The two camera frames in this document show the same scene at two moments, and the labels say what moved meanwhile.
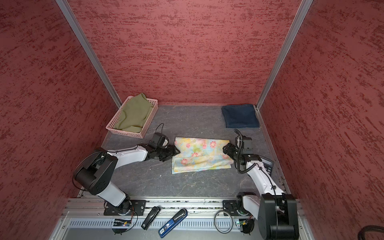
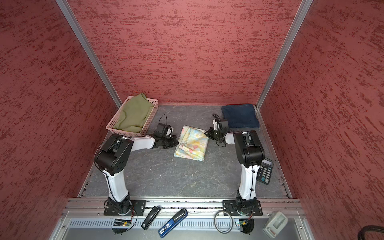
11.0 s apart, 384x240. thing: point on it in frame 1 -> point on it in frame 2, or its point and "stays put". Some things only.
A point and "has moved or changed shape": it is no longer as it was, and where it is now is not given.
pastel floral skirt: (198, 154) has moved or changed shape
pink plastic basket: (154, 102) stays put
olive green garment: (134, 114) stays put
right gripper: (228, 150) -> (210, 134)
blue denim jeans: (240, 116) stays put
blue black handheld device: (180, 216) stays put
